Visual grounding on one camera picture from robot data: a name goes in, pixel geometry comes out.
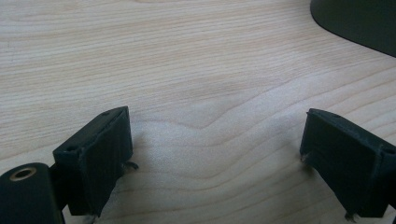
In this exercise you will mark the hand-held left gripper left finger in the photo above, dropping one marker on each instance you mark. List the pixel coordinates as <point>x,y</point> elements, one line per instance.
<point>93,161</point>

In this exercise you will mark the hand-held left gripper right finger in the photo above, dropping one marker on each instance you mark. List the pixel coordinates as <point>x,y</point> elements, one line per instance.
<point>342,161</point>

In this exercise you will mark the dark grey corner shelf rack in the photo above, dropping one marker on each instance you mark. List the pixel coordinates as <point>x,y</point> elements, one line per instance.
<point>361,21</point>

